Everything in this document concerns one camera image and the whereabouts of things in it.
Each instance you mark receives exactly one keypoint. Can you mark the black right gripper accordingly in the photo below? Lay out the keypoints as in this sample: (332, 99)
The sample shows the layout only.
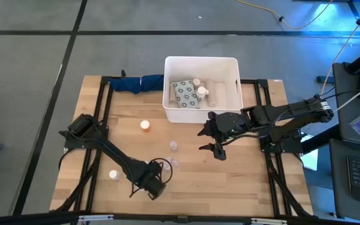
(230, 123)

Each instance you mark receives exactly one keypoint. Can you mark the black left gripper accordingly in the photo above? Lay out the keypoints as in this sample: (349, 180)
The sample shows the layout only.
(153, 187)

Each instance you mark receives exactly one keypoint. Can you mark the clear vial with pills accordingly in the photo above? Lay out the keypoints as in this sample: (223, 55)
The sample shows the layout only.
(175, 162)

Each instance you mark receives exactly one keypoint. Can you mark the small clear plastic vial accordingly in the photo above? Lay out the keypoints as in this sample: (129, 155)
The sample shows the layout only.
(173, 145)

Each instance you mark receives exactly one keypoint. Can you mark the small white capped bottle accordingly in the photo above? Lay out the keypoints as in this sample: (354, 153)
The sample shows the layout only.
(114, 174)

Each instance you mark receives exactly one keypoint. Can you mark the white plastic pill bottle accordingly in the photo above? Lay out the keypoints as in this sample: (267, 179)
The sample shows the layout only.
(202, 93)

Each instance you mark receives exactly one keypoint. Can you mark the grey patterned flat pack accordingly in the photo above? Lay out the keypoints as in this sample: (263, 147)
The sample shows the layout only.
(184, 93)

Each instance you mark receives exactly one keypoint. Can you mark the orange pill bottle white cap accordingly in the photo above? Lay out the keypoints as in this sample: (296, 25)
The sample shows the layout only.
(145, 125)

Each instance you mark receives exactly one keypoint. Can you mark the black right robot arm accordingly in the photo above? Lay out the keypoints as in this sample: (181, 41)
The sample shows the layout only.
(292, 114)

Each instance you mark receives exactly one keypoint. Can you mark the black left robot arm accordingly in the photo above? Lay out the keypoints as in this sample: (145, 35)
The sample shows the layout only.
(114, 153)

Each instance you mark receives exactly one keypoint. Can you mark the white perforated plastic bin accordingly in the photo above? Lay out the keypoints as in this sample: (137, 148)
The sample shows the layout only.
(198, 115)

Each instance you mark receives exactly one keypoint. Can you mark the dark grey side desk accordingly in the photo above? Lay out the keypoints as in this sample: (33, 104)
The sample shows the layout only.
(348, 125)
(339, 187)

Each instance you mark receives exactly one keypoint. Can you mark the black aluminium table frame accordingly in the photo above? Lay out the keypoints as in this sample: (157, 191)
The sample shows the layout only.
(136, 216)

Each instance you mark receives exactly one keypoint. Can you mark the silver metal bracket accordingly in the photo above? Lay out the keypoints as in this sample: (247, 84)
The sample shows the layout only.
(95, 217)
(269, 221)

